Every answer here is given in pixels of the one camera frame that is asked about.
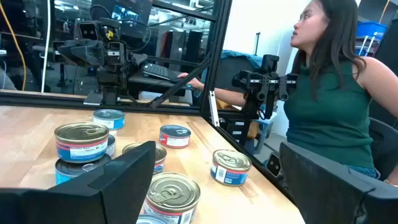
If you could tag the silver-lid red label can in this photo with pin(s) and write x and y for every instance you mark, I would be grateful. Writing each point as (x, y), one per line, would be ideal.
(174, 138)
(150, 220)

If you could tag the thin white pole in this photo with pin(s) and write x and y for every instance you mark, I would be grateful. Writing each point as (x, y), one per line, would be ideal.
(46, 40)

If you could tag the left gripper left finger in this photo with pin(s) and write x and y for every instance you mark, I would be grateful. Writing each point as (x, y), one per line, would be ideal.
(93, 205)

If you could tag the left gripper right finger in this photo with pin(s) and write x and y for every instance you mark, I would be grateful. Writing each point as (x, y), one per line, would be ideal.
(326, 196)

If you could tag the blue cloth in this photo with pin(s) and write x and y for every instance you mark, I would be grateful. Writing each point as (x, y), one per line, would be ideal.
(241, 57)

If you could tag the white bracket plate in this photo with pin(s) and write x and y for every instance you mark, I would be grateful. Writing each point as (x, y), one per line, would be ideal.
(214, 109)

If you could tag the person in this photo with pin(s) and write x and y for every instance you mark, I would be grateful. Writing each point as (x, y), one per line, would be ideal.
(329, 118)

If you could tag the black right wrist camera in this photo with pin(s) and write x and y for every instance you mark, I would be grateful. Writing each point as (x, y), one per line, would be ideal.
(88, 31)

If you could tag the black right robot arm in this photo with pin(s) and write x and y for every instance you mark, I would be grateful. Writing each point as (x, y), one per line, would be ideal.
(112, 77)

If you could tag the silver-lid teal label can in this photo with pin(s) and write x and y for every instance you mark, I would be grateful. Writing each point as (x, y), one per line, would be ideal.
(66, 172)
(109, 119)

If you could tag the black desk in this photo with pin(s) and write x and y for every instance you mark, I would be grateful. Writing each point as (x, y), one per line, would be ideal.
(146, 87)

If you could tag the black monitor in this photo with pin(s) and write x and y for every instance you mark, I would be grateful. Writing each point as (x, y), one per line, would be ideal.
(136, 18)

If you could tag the blue labelled tin can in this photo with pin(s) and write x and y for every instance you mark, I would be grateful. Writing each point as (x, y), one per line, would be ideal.
(172, 199)

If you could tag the black keyboard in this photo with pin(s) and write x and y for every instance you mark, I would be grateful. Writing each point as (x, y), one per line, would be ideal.
(160, 72)

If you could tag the black office chair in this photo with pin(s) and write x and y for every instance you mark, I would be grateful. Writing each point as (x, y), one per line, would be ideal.
(385, 146)

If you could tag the blue plastic bin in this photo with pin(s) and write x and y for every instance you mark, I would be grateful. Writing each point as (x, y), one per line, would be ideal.
(371, 29)

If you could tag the gold-lid pink salmon can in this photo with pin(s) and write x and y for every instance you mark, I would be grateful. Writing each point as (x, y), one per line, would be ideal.
(230, 169)
(161, 158)
(81, 146)

